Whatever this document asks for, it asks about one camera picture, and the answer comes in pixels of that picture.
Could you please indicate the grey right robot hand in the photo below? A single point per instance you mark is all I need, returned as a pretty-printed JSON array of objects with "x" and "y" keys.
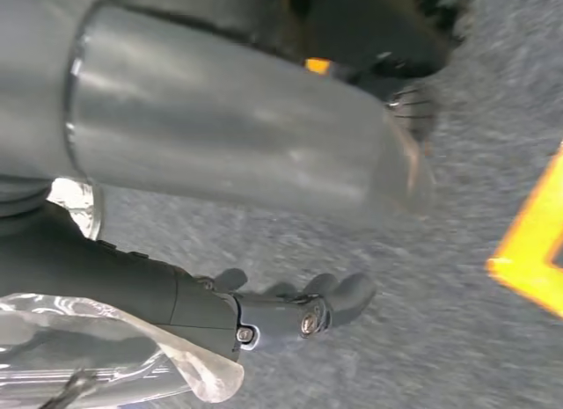
[{"x": 132, "y": 290}]

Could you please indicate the clear plastic film wrap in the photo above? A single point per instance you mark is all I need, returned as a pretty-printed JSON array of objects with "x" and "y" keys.
[{"x": 211, "y": 377}]

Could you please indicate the yellow floor tape square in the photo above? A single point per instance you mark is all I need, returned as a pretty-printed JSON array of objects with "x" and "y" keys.
[{"x": 527, "y": 260}]

